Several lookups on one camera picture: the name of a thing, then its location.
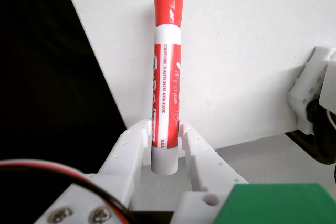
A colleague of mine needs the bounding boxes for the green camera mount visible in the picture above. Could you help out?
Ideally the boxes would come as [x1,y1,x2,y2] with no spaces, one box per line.
[214,183,336,224]

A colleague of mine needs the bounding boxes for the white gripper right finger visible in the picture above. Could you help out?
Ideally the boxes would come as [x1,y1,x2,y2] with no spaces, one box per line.
[173,121,249,224]

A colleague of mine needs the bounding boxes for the red black servo wire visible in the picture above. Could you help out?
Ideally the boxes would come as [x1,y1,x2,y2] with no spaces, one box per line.
[0,158,131,224]

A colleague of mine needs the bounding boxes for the red dry erase marker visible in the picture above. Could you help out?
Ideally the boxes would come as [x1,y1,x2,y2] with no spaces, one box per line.
[151,0,185,175]

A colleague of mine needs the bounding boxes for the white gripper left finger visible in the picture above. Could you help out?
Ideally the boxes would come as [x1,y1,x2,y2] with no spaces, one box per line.
[34,118,153,224]

